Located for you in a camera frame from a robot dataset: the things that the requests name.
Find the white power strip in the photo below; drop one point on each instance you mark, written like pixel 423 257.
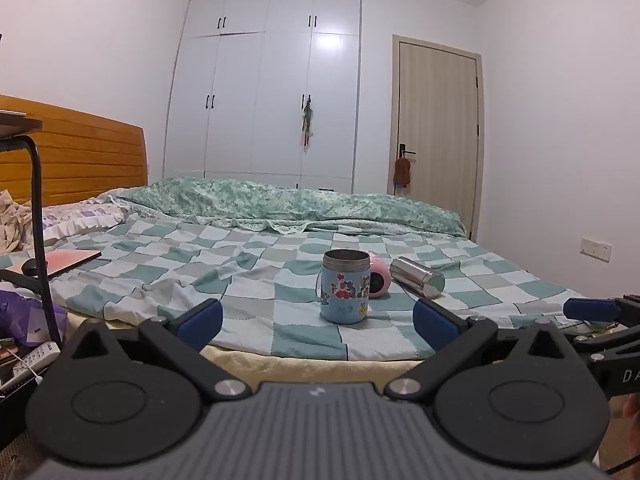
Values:
pixel 36 359

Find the beige patterned cloth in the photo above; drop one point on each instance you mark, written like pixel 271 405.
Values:
pixel 12 220

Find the green floral quilt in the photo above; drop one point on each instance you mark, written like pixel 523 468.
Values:
pixel 280 202

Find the beige door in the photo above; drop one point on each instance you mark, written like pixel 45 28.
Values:
pixel 435 135

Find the checkered green bed sheet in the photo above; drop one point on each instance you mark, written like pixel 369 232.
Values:
pixel 250 270

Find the white wall socket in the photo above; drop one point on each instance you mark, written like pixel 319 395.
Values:
pixel 595 249

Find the black frame side table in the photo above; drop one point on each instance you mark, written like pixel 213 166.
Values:
pixel 37 200

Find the green hanging ornament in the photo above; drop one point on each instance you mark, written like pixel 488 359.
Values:
pixel 306 117

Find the purple bag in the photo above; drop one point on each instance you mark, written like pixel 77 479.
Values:
pixel 25 315

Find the person's right hand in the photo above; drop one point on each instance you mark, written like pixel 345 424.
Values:
pixel 632 407

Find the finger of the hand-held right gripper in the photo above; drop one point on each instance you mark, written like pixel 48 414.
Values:
pixel 590 309

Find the brown hanging pouch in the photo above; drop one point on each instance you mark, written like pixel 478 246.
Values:
pixel 402 171

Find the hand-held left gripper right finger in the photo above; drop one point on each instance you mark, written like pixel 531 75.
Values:
pixel 434 321

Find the pink laptop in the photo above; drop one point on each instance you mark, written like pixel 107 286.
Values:
pixel 70 259

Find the wooden headboard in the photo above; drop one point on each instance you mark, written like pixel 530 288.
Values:
pixel 90 160

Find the black mouse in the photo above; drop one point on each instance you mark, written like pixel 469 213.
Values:
pixel 31 267

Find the purple floral pillow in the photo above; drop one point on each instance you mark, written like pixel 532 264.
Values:
pixel 85 217

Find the blue cartoon print cup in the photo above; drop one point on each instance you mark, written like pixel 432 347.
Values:
pixel 344 290

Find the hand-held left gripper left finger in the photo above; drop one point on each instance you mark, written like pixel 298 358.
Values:
pixel 202 321

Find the stainless steel cup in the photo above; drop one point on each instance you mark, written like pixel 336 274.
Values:
pixel 417 275

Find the white wardrobe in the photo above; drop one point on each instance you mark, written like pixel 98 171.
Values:
pixel 260 110

